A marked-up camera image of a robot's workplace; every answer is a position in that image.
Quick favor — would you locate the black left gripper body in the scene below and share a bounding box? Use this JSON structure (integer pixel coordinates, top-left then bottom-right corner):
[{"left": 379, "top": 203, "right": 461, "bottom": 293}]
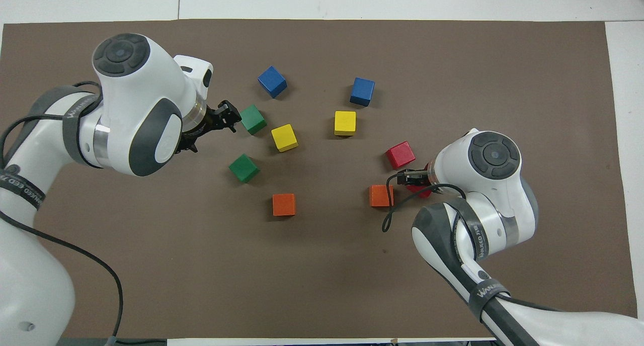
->
[{"left": 179, "top": 105, "right": 230, "bottom": 153}]

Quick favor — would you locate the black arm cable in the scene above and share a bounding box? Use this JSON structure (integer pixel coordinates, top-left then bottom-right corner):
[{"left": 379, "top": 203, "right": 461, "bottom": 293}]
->
[
  {"left": 0, "top": 81, "right": 124, "bottom": 342},
  {"left": 381, "top": 171, "right": 467, "bottom": 233}
]

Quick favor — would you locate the red wooden block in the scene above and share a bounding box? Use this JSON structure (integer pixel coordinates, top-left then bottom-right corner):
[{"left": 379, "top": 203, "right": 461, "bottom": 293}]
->
[
  {"left": 386, "top": 141, "right": 417, "bottom": 170},
  {"left": 406, "top": 162, "right": 438, "bottom": 199}
]

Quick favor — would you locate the blue wooden block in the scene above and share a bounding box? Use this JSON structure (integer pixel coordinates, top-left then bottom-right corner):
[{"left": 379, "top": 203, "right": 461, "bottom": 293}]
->
[
  {"left": 350, "top": 77, "right": 376, "bottom": 107},
  {"left": 258, "top": 66, "right": 288, "bottom": 99}
]

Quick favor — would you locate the yellow wooden block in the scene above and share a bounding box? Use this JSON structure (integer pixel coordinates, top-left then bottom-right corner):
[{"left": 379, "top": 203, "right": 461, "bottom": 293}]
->
[
  {"left": 334, "top": 111, "right": 357, "bottom": 137},
  {"left": 271, "top": 124, "right": 299, "bottom": 153}
]

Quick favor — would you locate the orange wooden block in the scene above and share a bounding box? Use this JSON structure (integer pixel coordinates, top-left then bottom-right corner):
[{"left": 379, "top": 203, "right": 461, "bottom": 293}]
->
[
  {"left": 369, "top": 185, "right": 394, "bottom": 208},
  {"left": 272, "top": 193, "right": 297, "bottom": 217}
]

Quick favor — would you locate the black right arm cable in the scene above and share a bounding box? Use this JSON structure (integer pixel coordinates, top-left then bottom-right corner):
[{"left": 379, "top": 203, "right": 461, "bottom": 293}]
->
[{"left": 381, "top": 171, "right": 467, "bottom": 233}]

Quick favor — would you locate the brown paper mat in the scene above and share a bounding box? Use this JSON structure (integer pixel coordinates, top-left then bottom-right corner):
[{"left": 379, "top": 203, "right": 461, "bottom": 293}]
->
[{"left": 0, "top": 19, "right": 640, "bottom": 339}]

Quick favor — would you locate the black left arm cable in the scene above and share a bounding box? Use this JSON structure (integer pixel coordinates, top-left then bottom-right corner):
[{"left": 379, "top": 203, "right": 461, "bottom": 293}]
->
[{"left": 0, "top": 81, "right": 124, "bottom": 342}]

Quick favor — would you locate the green wooden block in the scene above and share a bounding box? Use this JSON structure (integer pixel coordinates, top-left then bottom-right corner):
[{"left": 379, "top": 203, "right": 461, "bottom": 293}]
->
[
  {"left": 239, "top": 104, "right": 268, "bottom": 136},
  {"left": 228, "top": 153, "right": 261, "bottom": 184}
]

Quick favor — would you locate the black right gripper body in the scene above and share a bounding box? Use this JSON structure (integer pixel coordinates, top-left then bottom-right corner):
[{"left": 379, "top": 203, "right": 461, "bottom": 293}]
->
[{"left": 396, "top": 169, "right": 434, "bottom": 187}]

